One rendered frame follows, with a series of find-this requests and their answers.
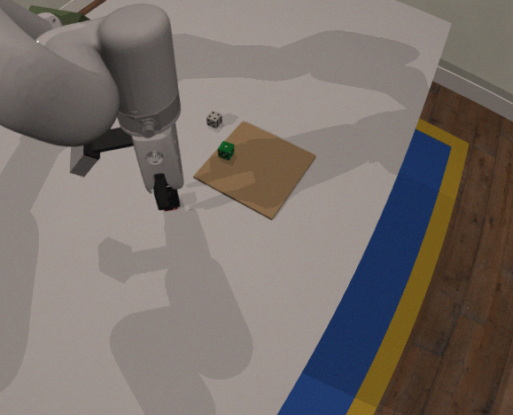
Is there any brown square mat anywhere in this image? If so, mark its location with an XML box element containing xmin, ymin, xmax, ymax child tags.
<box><xmin>193</xmin><ymin>121</ymin><xmax>316</xmax><ymax>220</ymax></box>

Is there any green die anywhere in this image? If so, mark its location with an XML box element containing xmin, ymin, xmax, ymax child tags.
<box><xmin>218</xmin><ymin>141</ymin><xmax>235</xmax><ymax>161</ymax></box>

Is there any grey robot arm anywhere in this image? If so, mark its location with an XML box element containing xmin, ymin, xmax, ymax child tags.
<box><xmin>0</xmin><ymin>0</ymin><xmax>181</xmax><ymax>177</ymax></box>

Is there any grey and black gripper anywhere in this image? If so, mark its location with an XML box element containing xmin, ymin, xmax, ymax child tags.
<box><xmin>120</xmin><ymin>107</ymin><xmax>183</xmax><ymax>210</ymax></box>

